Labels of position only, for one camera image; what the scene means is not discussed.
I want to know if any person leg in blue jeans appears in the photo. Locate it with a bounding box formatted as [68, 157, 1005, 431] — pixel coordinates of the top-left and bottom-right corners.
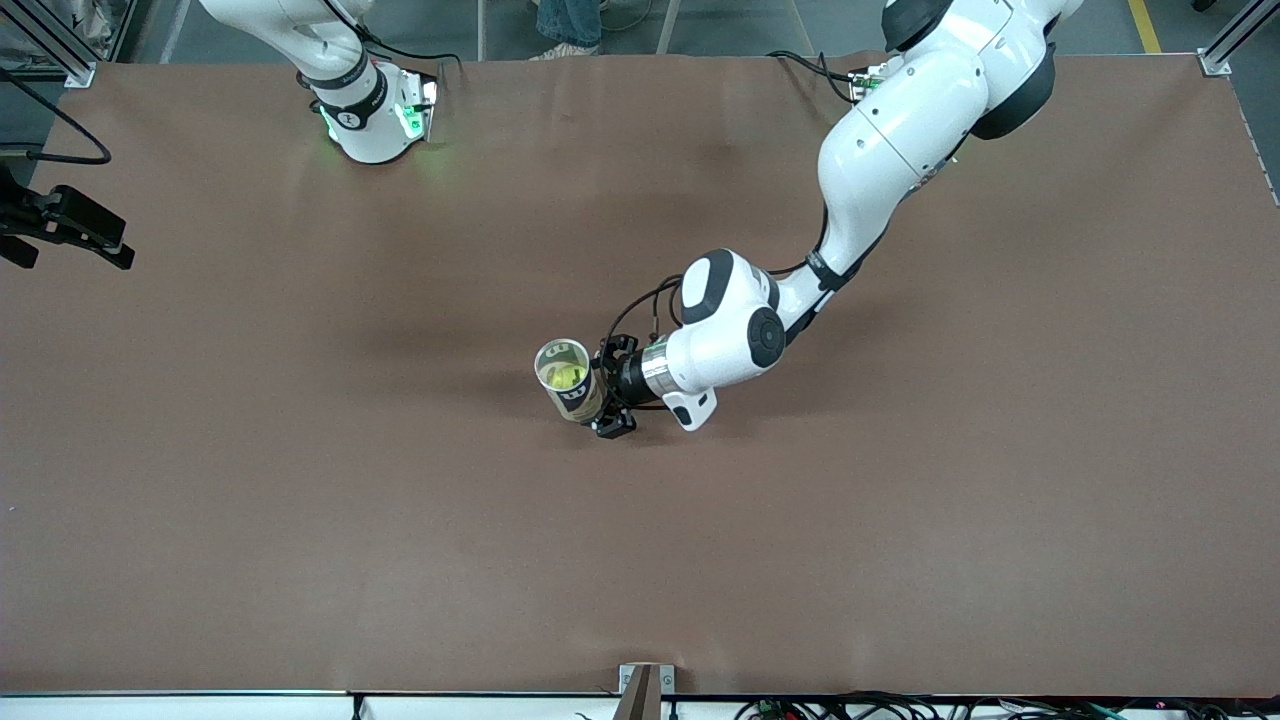
[535, 0, 603, 46]

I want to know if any brown camera mount post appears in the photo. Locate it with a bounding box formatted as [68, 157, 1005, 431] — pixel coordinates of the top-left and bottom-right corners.
[612, 666, 663, 720]

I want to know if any black cable bundle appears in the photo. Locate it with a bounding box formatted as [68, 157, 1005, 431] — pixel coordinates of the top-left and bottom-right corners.
[735, 690, 1280, 720]

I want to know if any clear tennis ball can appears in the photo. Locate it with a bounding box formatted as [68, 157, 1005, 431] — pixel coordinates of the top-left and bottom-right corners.
[534, 338, 607, 426]

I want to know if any grey metal bracket plate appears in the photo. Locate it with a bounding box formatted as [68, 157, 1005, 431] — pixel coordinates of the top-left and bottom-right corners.
[618, 663, 676, 697]

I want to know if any brown paper table cover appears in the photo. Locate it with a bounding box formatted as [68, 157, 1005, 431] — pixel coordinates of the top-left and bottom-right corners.
[0, 52, 1280, 698]

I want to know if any black base cable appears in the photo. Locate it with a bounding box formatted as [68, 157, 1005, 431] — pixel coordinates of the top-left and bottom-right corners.
[330, 0, 466, 79]
[768, 50, 863, 103]

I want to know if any white table edge rail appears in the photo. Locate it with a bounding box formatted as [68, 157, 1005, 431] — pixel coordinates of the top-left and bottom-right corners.
[0, 690, 1280, 720]

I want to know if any black left base cable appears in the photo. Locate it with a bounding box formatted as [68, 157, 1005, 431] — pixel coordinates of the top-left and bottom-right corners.
[768, 50, 863, 103]

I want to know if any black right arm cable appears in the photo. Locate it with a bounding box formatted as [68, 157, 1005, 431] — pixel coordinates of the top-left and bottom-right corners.
[0, 65, 112, 165]

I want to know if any aluminium frame profile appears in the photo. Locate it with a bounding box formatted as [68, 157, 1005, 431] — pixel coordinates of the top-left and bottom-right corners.
[20, 0, 97, 89]
[1198, 0, 1280, 77]

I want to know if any black right base cable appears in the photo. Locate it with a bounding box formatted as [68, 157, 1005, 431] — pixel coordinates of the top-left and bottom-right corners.
[330, 0, 466, 79]

